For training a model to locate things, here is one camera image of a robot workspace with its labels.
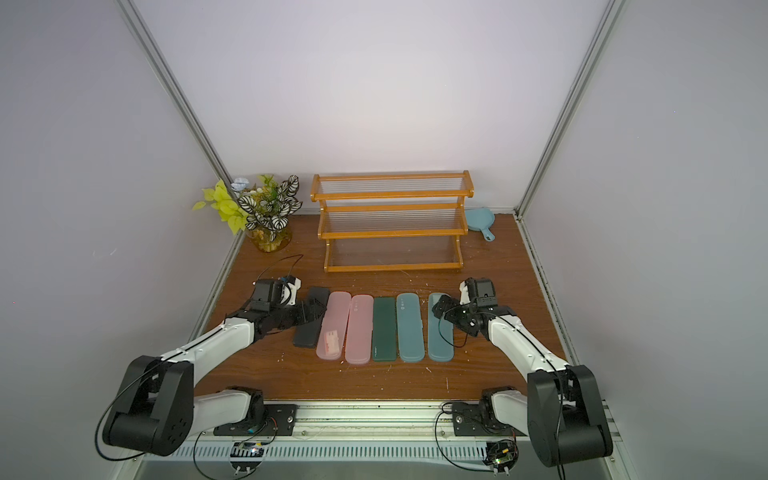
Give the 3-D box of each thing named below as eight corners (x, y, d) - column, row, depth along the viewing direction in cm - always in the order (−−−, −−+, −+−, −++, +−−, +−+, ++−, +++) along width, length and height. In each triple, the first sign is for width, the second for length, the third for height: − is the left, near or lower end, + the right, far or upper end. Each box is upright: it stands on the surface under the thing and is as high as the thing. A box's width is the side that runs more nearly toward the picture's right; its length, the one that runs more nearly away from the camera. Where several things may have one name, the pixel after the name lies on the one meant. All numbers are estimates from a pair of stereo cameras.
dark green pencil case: (371, 361, 84) (371, 359, 83) (374, 300, 97) (374, 297, 95) (396, 361, 84) (396, 359, 83) (396, 300, 97) (396, 297, 95)
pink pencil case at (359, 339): (344, 364, 84) (343, 362, 82) (351, 297, 98) (350, 294, 96) (372, 364, 84) (371, 362, 82) (375, 297, 98) (374, 294, 96)
